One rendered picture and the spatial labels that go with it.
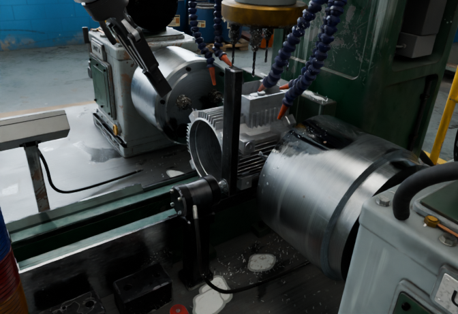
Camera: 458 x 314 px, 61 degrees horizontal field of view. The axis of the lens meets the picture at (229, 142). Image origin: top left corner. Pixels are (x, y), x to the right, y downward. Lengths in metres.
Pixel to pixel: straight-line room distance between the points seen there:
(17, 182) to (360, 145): 0.97
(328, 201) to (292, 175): 0.08
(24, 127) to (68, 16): 5.50
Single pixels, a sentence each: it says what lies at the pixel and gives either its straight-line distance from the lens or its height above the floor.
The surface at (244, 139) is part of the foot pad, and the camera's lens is 0.82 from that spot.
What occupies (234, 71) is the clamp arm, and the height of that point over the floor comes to 1.25.
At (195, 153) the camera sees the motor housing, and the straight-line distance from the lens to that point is 0.96.
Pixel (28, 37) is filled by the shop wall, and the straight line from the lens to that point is 6.39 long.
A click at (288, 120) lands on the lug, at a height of 1.08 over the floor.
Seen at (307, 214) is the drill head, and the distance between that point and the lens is 0.63.
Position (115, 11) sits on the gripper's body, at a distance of 0.74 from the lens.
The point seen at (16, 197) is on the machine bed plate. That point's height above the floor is 0.80.
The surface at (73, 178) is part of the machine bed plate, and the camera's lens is 1.25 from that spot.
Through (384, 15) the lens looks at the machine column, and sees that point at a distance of 0.89.
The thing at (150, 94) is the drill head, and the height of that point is 1.08.
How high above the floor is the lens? 1.44
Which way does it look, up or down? 27 degrees down
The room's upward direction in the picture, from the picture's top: 2 degrees clockwise
